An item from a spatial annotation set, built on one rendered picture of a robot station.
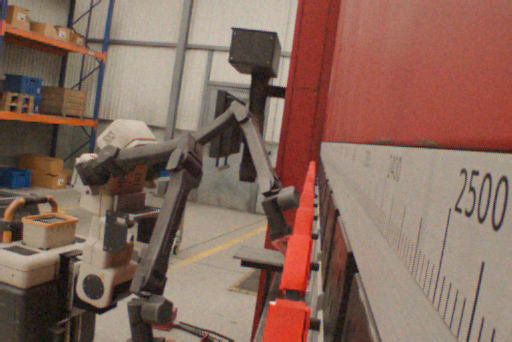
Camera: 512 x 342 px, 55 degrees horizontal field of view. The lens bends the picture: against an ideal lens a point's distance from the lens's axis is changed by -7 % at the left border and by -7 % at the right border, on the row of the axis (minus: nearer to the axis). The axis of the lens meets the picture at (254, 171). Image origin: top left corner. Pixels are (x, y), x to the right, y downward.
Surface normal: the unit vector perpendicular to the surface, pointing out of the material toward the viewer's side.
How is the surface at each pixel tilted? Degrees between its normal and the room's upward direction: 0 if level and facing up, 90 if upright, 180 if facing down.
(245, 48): 90
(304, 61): 90
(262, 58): 90
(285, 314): 39
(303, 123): 90
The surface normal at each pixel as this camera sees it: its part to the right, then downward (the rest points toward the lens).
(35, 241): -0.31, 0.07
